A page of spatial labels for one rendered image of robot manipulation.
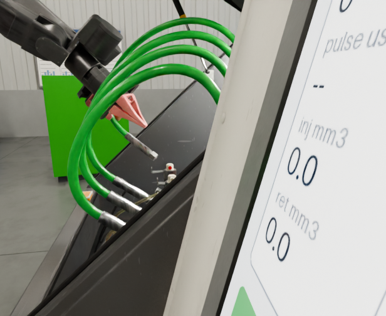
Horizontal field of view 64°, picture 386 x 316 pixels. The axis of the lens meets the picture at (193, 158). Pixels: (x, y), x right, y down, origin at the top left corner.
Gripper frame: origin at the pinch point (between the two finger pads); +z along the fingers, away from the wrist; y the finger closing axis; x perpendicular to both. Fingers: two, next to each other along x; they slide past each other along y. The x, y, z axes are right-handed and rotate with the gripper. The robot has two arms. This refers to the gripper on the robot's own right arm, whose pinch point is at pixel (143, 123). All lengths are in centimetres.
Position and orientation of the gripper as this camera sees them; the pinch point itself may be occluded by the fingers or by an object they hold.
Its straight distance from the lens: 66.3
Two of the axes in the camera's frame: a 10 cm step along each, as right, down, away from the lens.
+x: 1.4, -2.5, 9.6
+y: 6.9, -6.7, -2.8
